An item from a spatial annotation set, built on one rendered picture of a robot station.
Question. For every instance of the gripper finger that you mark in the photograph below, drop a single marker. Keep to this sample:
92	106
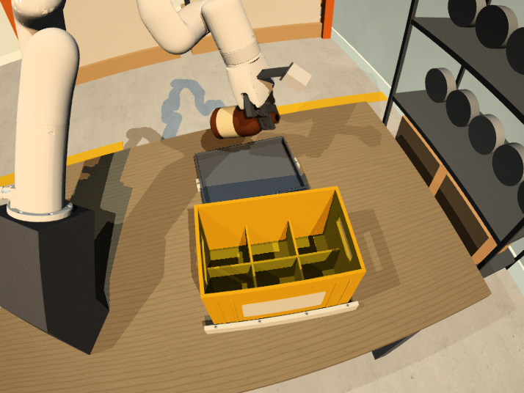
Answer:
265	120
269	103

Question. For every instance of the orange divided crate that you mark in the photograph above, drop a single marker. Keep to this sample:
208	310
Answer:
268	222

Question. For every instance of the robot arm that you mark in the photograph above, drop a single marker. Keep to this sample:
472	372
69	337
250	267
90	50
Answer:
49	68

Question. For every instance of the brown bottle with cream label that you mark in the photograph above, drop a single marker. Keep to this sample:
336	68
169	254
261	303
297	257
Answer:
231	121

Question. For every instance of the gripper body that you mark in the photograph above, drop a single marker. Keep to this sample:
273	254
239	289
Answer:
243	79

